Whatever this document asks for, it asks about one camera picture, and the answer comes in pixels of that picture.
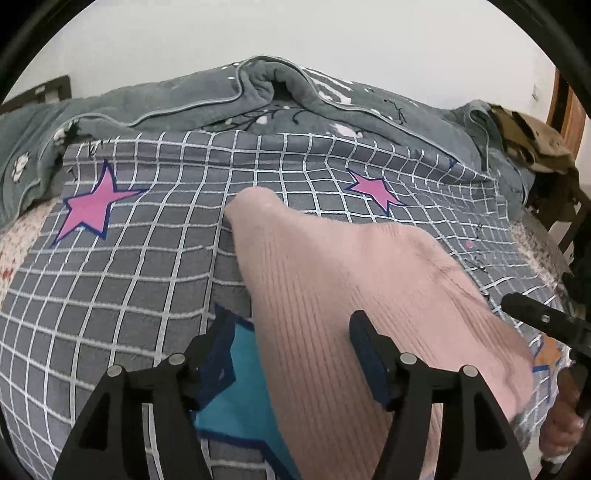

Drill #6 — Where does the dark wooden chair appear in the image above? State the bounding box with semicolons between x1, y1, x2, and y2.
526;170;591;259

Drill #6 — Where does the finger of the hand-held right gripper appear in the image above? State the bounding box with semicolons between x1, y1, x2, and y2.
501;292;580;356

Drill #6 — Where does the tan camouflage cloth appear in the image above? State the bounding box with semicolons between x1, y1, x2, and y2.
489;104;580;175

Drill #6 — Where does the person's right hand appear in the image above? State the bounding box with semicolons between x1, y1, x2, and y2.
540;367;588;459

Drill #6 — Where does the pink ribbed knit garment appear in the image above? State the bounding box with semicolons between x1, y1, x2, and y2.
226;187;536;480

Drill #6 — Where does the wooden headboard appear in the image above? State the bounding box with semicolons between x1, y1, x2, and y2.
0;75;72;116

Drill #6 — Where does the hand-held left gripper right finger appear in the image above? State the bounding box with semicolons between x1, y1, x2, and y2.
349;311;541;480

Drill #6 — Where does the grey checked star bed sheet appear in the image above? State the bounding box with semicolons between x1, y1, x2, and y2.
0;129;573;480

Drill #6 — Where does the wooden door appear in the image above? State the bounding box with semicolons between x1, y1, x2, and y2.
547;69;588;160

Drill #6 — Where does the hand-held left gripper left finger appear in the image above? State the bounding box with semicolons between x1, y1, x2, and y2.
52;305;237;480

